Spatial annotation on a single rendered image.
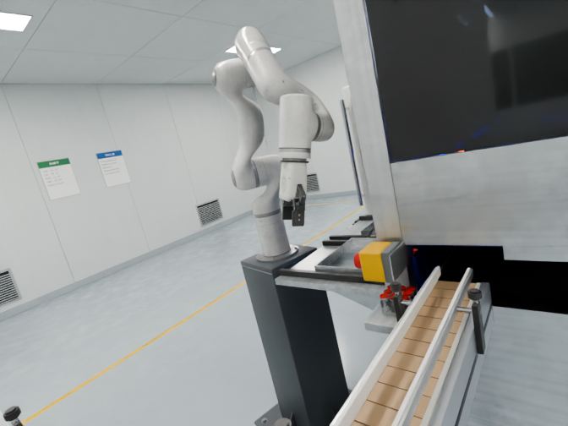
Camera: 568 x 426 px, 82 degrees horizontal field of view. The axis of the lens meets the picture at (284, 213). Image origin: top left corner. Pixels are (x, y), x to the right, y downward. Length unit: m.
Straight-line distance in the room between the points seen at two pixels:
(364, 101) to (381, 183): 0.19
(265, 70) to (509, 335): 0.85
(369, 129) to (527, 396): 0.67
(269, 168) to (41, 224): 4.68
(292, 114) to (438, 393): 0.63
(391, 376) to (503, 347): 0.37
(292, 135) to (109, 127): 5.51
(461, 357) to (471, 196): 0.32
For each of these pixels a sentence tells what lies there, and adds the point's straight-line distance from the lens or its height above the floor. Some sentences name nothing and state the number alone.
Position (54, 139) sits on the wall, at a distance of 5.91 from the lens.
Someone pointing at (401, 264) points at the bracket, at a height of 0.98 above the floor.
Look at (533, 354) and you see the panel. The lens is 0.89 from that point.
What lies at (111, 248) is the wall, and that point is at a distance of 5.99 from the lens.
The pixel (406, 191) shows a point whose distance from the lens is 0.79.
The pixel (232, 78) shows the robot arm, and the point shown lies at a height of 1.56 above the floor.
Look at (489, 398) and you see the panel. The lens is 0.99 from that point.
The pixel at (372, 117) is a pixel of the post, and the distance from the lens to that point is 0.79.
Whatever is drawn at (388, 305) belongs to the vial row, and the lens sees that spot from 0.80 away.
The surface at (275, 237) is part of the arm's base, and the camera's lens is 1.37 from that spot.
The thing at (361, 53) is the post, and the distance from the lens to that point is 0.81.
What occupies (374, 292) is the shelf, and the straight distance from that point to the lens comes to 0.94.
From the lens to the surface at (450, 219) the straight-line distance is 0.78.
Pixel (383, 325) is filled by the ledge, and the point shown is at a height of 0.88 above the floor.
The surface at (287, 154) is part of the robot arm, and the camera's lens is 0.83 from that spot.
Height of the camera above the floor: 1.30
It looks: 11 degrees down
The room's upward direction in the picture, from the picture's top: 13 degrees counter-clockwise
